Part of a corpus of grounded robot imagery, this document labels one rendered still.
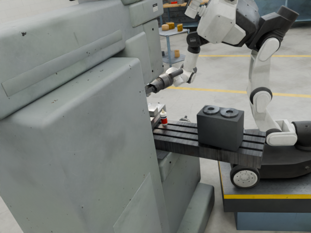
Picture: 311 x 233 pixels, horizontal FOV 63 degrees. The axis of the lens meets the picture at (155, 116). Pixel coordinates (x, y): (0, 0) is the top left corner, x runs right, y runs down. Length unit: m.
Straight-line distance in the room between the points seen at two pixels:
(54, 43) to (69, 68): 0.09
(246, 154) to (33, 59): 1.07
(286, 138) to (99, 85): 1.50
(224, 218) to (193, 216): 0.34
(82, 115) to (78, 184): 0.20
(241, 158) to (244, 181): 0.57
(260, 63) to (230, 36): 0.26
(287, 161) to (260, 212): 0.43
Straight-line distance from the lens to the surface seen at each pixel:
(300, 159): 2.04
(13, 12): 8.92
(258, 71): 1.75
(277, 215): 2.16
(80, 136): 0.76
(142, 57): 1.23
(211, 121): 1.35
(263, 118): 1.91
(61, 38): 0.86
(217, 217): 2.32
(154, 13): 1.36
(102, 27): 1.01
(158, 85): 1.52
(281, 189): 2.03
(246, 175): 1.93
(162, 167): 1.46
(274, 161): 1.99
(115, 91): 0.86
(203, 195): 2.20
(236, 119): 1.31
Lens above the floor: 1.83
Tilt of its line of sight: 30 degrees down
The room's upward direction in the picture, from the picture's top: 9 degrees counter-clockwise
